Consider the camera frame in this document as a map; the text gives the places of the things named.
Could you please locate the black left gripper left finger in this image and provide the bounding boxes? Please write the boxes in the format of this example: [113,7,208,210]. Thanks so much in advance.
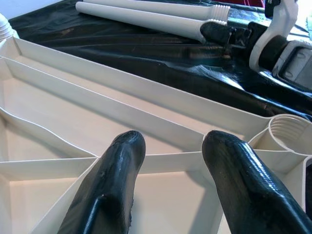
[57,131,146,234]

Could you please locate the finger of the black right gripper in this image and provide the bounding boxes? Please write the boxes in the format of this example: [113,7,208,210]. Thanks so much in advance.
[200,21,231,44]

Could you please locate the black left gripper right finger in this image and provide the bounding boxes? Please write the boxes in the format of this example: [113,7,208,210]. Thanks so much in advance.
[202,130,312,234]

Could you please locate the white plastic table leg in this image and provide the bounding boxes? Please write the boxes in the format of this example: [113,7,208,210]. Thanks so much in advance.
[75,1,230,44]
[82,0,232,23]
[0,13,13,39]

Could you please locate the white plastic table top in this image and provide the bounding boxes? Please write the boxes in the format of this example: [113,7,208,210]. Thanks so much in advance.
[0,36,312,234]

